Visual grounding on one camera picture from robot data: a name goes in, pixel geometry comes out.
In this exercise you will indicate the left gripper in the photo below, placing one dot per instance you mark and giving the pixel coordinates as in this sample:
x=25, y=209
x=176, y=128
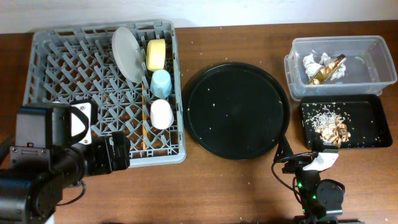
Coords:
x=107, y=164

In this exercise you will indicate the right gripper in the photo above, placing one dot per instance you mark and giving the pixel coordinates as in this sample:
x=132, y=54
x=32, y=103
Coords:
x=296, y=163

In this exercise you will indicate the food scraps and rice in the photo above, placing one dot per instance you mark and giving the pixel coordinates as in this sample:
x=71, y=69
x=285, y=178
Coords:
x=329, y=123

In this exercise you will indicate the pink plastic cup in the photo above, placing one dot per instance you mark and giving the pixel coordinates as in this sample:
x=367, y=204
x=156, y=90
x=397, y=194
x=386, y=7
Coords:
x=161, y=114

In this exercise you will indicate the wooden chopstick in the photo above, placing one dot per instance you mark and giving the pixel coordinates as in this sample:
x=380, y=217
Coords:
x=144, y=117

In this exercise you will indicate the blue plastic cup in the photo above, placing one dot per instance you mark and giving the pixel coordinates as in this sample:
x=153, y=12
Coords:
x=161, y=85

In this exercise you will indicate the gold brown snack wrapper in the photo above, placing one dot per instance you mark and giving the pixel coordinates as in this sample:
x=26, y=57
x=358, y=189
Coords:
x=326, y=71

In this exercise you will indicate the white tissue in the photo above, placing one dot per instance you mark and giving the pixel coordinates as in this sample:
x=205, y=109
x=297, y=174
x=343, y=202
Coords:
x=326, y=60
x=311, y=67

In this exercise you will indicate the grey round plate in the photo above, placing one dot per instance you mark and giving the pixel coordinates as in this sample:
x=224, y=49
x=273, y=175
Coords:
x=127, y=55

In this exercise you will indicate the yellow bowl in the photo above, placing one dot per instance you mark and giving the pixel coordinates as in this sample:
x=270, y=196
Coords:
x=155, y=57

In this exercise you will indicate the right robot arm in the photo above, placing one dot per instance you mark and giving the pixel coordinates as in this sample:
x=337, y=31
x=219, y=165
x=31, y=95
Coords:
x=321, y=199

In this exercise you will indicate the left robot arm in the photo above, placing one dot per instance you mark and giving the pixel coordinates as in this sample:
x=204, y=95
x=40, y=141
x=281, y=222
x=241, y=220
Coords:
x=37, y=204

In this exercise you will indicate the grey plastic dishwasher rack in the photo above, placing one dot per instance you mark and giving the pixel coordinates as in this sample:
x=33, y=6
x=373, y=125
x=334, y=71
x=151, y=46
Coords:
x=77, y=63

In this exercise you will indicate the clear plastic waste bin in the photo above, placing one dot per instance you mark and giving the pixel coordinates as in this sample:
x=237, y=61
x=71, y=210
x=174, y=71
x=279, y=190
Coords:
x=369, y=65

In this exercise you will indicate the black rectangular tray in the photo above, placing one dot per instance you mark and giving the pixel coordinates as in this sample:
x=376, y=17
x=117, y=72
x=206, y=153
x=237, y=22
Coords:
x=368, y=125

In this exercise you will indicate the round black serving tray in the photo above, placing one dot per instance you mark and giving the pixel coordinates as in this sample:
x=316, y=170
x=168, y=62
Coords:
x=236, y=111

